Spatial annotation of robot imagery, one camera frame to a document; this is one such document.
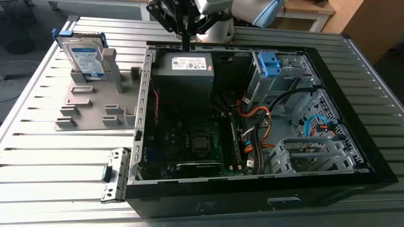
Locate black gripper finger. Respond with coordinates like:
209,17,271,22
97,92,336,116
145,0,187,52
187,12,235,52

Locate hard disk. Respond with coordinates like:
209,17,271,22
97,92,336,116
52,28,107,82

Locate blue data wire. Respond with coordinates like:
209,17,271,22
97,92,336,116
304,114,340,137

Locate orange disk power wire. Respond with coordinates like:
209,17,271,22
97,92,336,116
311,125,344,142

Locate grey metal disk bay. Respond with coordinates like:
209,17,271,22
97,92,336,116
267,136,364,175

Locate grey power supply unit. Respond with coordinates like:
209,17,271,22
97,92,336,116
151,52,216,107

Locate grey metal drive cage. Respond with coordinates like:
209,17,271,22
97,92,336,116
245,52,323,112

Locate grey parts rack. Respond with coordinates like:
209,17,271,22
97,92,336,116
53,48,143,131

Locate black office chair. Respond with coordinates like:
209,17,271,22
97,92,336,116
0,9,41,55

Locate dark green motherboard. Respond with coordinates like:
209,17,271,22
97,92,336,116
139,111,253,178

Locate black RAM slot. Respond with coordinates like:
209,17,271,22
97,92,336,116
220,113,236,170

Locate CPU socket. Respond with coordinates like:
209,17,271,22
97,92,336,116
189,133,212,154

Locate brown wooden cabinet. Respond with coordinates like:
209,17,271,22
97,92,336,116
321,0,404,66

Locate black graphics card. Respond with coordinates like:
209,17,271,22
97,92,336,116
175,162,224,177

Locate black open PC case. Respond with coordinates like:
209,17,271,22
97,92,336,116
124,40,399,219

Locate thin red wire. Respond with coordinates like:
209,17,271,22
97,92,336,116
152,88,160,125

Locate wooden desk white frame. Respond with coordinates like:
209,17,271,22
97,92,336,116
139,0,337,33

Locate thick black cable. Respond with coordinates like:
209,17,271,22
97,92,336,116
252,87,320,175

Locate orange yellow wire bundle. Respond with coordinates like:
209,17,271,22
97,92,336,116
237,106,275,154

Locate white flat wire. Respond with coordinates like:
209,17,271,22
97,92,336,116
241,126,256,142

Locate pale floor cable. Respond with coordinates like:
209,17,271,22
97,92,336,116
0,60,41,82

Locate blue floor cable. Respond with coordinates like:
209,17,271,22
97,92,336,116
0,93,19,104

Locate grey metal side bracket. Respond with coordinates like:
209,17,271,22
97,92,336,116
100,147,132,203

